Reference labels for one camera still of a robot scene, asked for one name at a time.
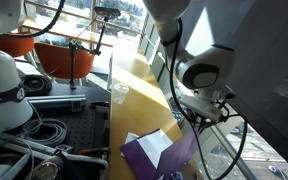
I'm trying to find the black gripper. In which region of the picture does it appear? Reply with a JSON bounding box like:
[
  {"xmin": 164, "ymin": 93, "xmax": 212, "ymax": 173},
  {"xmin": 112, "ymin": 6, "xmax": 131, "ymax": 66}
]
[{"xmin": 187, "ymin": 111, "xmax": 213, "ymax": 132}]

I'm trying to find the purple folder with white papers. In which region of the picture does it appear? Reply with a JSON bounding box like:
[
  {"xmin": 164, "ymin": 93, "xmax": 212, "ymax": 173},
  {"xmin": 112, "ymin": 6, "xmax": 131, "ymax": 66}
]
[{"xmin": 120, "ymin": 129, "xmax": 197, "ymax": 180}]

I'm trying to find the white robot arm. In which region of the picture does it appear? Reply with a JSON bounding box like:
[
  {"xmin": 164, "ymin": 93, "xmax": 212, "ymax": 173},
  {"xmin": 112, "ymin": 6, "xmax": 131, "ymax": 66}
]
[{"xmin": 0, "ymin": 0, "xmax": 235, "ymax": 133}]

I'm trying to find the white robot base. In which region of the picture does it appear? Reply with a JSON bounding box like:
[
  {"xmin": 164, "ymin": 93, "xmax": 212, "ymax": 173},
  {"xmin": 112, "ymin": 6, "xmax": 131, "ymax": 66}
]
[{"xmin": 0, "ymin": 51, "xmax": 33, "ymax": 133}]

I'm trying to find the metal window handrail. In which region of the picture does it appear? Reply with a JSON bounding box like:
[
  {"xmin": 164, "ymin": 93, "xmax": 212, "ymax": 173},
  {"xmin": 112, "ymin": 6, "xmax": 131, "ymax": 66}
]
[{"xmin": 211, "ymin": 125, "xmax": 257, "ymax": 180}]

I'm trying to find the clear plastic cup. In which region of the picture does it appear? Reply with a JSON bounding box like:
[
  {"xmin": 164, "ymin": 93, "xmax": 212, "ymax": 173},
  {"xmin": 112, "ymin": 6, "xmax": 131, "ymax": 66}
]
[{"xmin": 114, "ymin": 83, "xmax": 129, "ymax": 104}]

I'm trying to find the grey window roller blind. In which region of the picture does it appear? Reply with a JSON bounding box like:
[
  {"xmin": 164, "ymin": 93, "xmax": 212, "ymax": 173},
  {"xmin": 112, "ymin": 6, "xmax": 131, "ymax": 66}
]
[{"xmin": 167, "ymin": 0, "xmax": 288, "ymax": 178}]

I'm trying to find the black perforated breadboard table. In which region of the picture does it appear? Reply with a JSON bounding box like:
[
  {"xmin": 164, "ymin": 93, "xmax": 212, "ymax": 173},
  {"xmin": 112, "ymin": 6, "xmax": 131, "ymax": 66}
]
[{"xmin": 24, "ymin": 84, "xmax": 110, "ymax": 154}]

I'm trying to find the orange chair near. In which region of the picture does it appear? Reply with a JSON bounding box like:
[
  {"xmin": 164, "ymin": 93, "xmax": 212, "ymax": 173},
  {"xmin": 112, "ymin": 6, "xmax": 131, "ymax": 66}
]
[{"xmin": 34, "ymin": 42, "xmax": 94, "ymax": 79}]

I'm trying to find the orange chair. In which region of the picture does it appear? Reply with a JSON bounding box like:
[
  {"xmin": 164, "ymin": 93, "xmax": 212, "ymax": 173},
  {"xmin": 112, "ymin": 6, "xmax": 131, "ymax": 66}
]
[
  {"xmin": 0, "ymin": 36, "xmax": 34, "ymax": 57},
  {"xmin": 34, "ymin": 42, "xmax": 94, "ymax": 79}
]

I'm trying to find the orange chair far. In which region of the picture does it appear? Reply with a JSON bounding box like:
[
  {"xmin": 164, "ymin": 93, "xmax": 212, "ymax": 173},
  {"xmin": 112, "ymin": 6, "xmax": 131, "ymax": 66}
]
[{"xmin": 0, "ymin": 36, "xmax": 34, "ymax": 57}]

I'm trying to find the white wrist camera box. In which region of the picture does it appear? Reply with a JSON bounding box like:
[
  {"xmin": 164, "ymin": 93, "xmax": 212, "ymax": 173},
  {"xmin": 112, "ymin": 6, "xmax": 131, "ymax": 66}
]
[{"xmin": 180, "ymin": 95, "xmax": 222, "ymax": 122}]

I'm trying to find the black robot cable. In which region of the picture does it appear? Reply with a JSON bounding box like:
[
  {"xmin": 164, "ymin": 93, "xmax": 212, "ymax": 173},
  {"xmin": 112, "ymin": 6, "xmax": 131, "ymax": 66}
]
[{"xmin": 159, "ymin": 17, "xmax": 249, "ymax": 180}]

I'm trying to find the red handled clamp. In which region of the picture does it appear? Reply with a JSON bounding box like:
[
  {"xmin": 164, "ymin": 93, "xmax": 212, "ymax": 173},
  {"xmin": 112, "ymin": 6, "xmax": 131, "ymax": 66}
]
[{"xmin": 88, "ymin": 101, "xmax": 110, "ymax": 109}]

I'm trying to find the aluminium extrusion rail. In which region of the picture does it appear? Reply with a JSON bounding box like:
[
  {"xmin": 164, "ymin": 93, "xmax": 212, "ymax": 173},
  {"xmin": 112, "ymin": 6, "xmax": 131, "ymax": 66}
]
[{"xmin": 27, "ymin": 95, "xmax": 86, "ymax": 112}]

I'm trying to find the black camera tripod stand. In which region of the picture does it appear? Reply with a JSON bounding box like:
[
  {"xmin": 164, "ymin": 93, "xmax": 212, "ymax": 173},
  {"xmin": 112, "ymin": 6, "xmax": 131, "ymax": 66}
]
[{"xmin": 67, "ymin": 6, "xmax": 122, "ymax": 91}]

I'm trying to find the grey coiled cable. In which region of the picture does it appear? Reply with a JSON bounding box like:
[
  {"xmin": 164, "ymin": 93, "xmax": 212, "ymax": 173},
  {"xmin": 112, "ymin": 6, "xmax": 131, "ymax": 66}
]
[{"xmin": 19, "ymin": 117, "xmax": 68, "ymax": 147}]

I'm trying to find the black coiled cable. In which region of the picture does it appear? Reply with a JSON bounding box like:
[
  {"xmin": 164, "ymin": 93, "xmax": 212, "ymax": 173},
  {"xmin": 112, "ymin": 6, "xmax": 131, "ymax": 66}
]
[{"xmin": 19, "ymin": 74, "xmax": 53, "ymax": 97}]

